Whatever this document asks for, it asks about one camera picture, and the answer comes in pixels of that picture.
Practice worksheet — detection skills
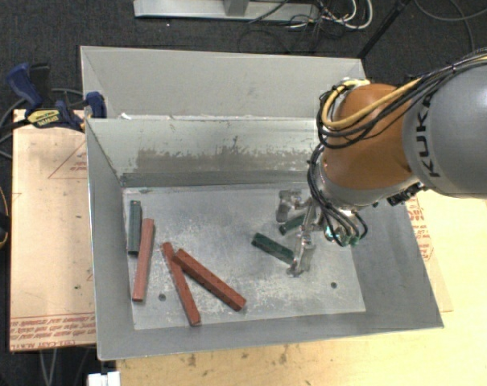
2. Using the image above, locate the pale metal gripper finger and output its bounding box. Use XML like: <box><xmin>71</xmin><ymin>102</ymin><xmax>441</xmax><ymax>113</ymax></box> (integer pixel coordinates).
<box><xmin>286</xmin><ymin>236</ymin><xmax>317</xmax><ymax>279</ymax></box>
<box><xmin>275</xmin><ymin>188</ymin><xmax>308</xmax><ymax>224</ymax></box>

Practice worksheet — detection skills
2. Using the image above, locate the dark green flat block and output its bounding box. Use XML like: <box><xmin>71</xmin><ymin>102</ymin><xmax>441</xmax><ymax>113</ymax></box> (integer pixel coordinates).
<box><xmin>278</xmin><ymin>213</ymin><xmax>308</xmax><ymax>236</ymax></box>
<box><xmin>126</xmin><ymin>199</ymin><xmax>143</xmax><ymax>256</ymax></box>
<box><xmin>250</xmin><ymin>232</ymin><xmax>295</xmax><ymax>265</ymax></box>

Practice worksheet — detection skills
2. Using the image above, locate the grey metal bin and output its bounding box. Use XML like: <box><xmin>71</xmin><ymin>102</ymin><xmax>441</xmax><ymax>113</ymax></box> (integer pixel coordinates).
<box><xmin>80</xmin><ymin>45</ymin><xmax>445</xmax><ymax>362</ymax></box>

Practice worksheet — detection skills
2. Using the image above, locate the red-brown flat block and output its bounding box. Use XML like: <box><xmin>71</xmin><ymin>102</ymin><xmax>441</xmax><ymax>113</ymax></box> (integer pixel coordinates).
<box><xmin>131</xmin><ymin>217</ymin><xmax>156</xmax><ymax>302</ymax></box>
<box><xmin>161</xmin><ymin>241</ymin><xmax>202</xmax><ymax>327</ymax></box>
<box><xmin>172</xmin><ymin>248</ymin><xmax>248</xmax><ymax>313</ymax></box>

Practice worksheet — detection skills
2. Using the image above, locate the brown cardboard board, red print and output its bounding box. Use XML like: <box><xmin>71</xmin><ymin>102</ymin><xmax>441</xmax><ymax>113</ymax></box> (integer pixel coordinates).
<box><xmin>9</xmin><ymin>109</ymin><xmax>456</xmax><ymax>353</ymax></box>

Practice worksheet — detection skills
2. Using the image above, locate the black cylinder on white bracket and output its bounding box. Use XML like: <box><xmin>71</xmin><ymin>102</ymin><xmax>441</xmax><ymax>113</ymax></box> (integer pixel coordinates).
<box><xmin>386</xmin><ymin>181</ymin><xmax>426</xmax><ymax>207</ymax></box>

